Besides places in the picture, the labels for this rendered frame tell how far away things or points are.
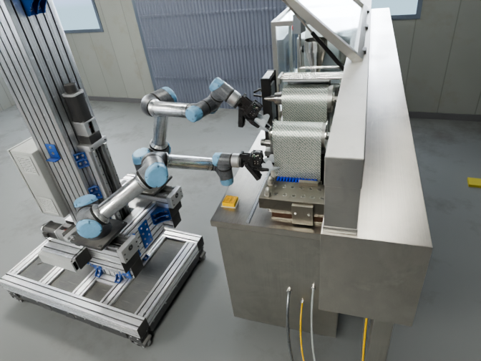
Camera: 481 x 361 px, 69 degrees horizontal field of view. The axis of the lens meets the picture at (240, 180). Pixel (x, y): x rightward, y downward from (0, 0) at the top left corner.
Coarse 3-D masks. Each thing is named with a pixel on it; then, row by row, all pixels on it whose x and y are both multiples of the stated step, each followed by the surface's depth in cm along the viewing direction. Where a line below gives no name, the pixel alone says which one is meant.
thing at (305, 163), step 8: (280, 152) 175; (288, 152) 173; (296, 152) 172; (304, 152) 171; (312, 152) 169; (320, 152) 168; (280, 160) 178; (288, 160) 176; (296, 160) 175; (304, 160) 173; (312, 160) 172; (320, 160) 171; (280, 168) 180; (288, 168) 179; (296, 168) 177; (304, 168) 176; (312, 168) 175; (320, 168) 173; (280, 176) 183; (288, 176) 182; (296, 176) 180; (304, 176) 179; (312, 176) 177; (320, 176) 176
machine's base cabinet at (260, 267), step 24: (240, 240) 182; (264, 240) 176; (288, 240) 171; (312, 240) 167; (240, 264) 193; (264, 264) 187; (288, 264) 181; (312, 264) 176; (240, 288) 205; (264, 288) 198; (240, 312) 219; (264, 312) 211; (336, 312) 191
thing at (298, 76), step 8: (296, 72) 188; (304, 72) 187; (312, 72) 185; (320, 72) 184; (328, 72) 183; (336, 72) 181; (280, 80) 185; (288, 80) 185; (296, 80) 183; (304, 80) 182; (312, 80) 181; (320, 80) 179; (328, 80) 178
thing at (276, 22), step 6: (282, 12) 266; (276, 18) 249; (282, 18) 258; (276, 24) 239; (282, 24) 238; (288, 24) 236; (306, 24) 233; (276, 36) 246; (276, 42) 247; (276, 48) 248; (276, 54) 250; (276, 60) 252; (276, 66) 255; (276, 72) 257; (276, 78) 260; (276, 84) 262
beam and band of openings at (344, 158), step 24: (360, 72) 118; (360, 96) 101; (336, 120) 89; (360, 120) 88; (336, 144) 79; (360, 144) 78; (336, 168) 76; (360, 168) 74; (336, 192) 80; (360, 192) 78; (336, 216) 84
